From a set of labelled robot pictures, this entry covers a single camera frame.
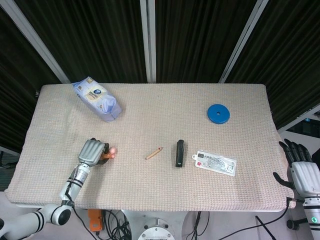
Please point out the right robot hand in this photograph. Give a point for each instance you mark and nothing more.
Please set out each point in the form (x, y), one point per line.
(302, 173)

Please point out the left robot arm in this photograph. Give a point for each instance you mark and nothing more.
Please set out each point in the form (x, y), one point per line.
(62, 197)

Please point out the white frame post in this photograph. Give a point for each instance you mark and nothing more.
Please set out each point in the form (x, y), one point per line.
(241, 42)
(148, 41)
(37, 42)

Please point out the black stapler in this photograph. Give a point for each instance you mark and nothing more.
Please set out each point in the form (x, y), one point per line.
(179, 156)

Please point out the orange box under table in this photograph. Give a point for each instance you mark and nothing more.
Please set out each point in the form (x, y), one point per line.
(94, 221)

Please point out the orange pink turtle toy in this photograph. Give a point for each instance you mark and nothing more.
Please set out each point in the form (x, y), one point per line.
(111, 152)

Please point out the beige woven table mat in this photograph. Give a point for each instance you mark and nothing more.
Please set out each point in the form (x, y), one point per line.
(160, 175)

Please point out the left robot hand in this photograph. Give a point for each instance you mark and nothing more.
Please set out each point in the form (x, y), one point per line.
(91, 152)

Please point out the round grey robot base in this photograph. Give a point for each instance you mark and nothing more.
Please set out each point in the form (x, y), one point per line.
(156, 231)

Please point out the clear packaged ruler set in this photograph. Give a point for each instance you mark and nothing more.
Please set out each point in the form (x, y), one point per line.
(215, 165)

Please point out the blue tissue pack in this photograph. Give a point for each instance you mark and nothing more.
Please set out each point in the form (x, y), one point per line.
(98, 99)

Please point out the short wooden pencil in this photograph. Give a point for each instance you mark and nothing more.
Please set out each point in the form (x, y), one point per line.
(154, 153)

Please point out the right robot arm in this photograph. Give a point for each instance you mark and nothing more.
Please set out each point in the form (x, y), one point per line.
(312, 216)

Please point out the blue round disc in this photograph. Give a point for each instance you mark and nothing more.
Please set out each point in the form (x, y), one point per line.
(218, 113)

